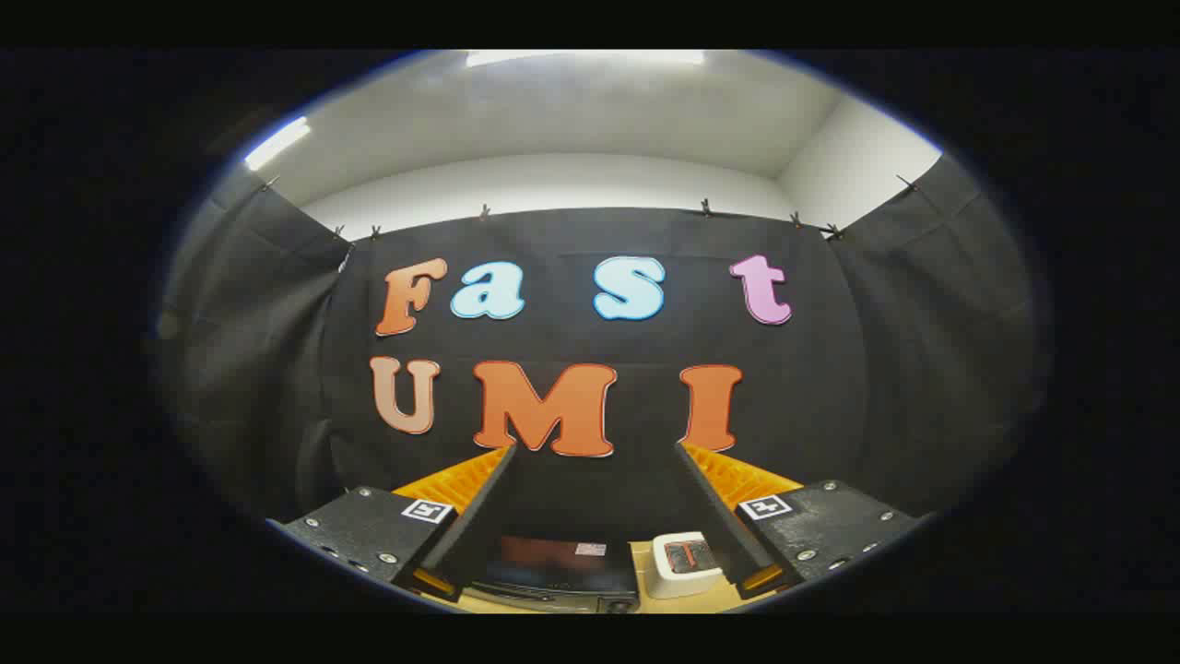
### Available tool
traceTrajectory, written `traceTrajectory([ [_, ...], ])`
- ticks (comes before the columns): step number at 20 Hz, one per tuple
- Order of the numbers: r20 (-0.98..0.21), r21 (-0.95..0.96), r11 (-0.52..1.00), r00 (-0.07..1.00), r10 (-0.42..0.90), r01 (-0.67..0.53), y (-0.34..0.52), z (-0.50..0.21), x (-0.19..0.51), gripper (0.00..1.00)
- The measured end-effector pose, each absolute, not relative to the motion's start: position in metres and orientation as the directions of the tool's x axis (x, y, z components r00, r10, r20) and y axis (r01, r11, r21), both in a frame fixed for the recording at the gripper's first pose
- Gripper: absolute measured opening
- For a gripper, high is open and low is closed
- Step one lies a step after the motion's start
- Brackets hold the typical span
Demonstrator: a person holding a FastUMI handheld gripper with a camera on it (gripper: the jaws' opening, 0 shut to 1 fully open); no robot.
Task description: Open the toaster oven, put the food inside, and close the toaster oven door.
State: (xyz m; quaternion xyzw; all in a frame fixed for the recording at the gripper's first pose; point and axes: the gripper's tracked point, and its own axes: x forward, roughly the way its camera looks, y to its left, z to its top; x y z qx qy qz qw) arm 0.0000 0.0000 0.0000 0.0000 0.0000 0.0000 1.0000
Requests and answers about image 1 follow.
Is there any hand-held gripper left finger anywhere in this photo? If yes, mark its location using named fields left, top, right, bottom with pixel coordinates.
left=267, top=445, right=517, bottom=605

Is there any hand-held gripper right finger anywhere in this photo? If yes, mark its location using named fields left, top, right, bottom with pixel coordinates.
left=675, top=442, right=923, bottom=598

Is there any black toaster oven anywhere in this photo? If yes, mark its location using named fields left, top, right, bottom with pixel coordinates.
left=461, top=533, right=642, bottom=614

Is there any white pop-up toaster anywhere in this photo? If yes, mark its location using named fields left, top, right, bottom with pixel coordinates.
left=651, top=532, right=726, bottom=600

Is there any long ceiling light strip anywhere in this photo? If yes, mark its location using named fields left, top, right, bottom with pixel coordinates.
left=243, top=116, right=313, bottom=172

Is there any wide ceiling light panel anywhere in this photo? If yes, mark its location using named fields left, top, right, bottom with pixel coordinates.
left=466, top=50, right=706, bottom=68

